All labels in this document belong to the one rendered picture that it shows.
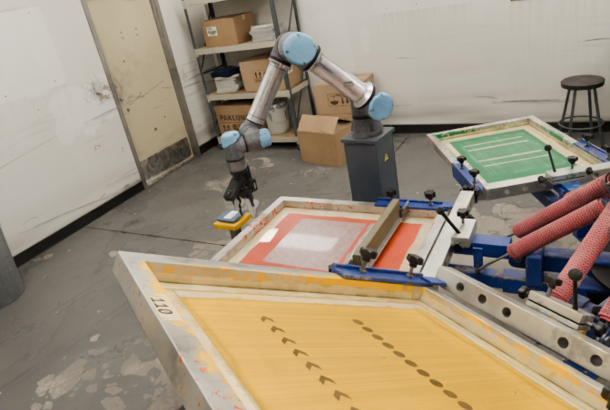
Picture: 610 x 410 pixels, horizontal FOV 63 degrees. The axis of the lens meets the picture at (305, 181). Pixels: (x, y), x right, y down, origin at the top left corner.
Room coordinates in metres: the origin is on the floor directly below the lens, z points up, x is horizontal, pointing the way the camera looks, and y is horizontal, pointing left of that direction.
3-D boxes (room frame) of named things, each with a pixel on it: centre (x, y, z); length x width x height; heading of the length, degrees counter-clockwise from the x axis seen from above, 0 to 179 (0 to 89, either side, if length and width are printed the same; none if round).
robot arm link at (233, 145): (1.89, 0.25, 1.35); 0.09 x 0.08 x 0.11; 104
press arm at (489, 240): (1.37, -0.53, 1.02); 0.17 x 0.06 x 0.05; 58
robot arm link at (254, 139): (1.93, 0.16, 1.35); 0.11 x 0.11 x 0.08; 14
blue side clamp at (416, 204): (1.78, -0.40, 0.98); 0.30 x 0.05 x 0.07; 58
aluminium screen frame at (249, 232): (1.67, -0.05, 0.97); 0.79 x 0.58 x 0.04; 58
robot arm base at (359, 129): (2.16, -0.32, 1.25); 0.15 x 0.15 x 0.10
